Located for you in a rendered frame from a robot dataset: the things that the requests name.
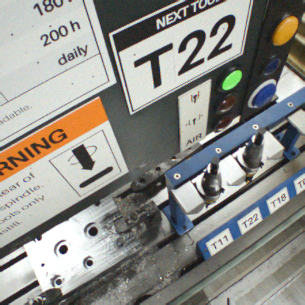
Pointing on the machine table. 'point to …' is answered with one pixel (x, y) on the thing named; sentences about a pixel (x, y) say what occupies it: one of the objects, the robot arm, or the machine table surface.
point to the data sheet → (47, 61)
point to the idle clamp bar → (144, 184)
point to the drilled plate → (74, 230)
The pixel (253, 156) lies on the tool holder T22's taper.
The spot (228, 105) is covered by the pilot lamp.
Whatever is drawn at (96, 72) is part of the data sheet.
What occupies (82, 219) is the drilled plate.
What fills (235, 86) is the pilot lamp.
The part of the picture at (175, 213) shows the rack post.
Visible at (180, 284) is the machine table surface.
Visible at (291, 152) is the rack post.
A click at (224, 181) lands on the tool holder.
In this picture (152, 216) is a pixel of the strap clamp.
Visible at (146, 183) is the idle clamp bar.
